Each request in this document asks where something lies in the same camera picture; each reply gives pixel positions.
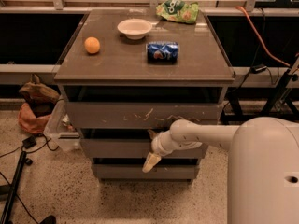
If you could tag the orange cloth bag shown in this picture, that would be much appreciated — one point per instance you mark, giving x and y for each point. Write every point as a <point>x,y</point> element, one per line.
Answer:
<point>29,122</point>

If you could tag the black power brick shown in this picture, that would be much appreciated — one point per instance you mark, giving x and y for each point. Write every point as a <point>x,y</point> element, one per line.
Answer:
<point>256,69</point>

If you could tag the brown cloth bag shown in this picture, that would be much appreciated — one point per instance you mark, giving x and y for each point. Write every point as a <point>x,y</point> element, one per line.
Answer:
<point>40,97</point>

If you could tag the grey drawer cabinet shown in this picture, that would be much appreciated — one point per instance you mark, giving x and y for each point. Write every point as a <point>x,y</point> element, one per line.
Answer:
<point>122,73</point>

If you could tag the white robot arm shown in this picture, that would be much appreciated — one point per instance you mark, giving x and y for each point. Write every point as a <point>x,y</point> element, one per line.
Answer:
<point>263,165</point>

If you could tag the clear plastic bin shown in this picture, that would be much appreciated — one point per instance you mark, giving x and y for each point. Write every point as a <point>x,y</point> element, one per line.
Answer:
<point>59,130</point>

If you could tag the white bowl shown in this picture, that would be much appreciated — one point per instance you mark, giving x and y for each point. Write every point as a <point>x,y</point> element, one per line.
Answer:
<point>134,29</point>

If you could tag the blue soda can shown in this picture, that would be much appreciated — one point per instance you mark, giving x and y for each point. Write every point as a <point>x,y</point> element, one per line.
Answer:
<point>162,51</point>

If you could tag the grey top drawer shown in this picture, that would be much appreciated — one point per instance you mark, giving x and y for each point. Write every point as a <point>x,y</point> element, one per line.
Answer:
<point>88,115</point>

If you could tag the black stand on floor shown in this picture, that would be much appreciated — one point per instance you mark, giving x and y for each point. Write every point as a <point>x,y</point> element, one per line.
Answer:
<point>10,189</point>

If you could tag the black power adapter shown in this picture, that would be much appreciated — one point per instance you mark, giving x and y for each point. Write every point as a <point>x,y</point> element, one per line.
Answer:
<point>29,142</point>

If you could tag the orange fruit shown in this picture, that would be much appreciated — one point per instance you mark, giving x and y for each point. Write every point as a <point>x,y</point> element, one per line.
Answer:
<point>92,45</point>

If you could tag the grey bottom drawer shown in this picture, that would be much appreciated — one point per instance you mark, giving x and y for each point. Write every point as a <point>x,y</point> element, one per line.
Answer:
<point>110,171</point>

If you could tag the green chip bag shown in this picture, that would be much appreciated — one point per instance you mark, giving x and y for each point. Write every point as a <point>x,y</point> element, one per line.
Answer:
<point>178,11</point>

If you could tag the grey drawer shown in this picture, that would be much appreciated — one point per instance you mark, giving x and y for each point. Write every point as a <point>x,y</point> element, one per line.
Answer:
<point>88,115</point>
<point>110,171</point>
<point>131,148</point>

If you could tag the black table leg frame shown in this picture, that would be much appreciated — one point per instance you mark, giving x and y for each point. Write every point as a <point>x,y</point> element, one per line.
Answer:
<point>278,104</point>

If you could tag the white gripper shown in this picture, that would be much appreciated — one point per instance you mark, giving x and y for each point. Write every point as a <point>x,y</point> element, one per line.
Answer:
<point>158,145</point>

